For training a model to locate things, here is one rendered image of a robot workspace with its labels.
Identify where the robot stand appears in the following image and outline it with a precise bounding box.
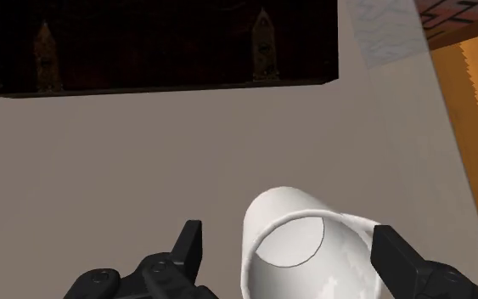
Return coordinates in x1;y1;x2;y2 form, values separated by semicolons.
0;0;340;99

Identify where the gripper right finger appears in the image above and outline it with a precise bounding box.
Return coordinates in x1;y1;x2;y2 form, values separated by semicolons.
370;224;478;299

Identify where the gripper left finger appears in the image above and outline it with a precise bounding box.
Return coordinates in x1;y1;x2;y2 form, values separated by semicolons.
63;219;219;299

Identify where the white cup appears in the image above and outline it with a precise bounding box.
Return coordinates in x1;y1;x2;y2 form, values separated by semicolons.
240;186;389;299

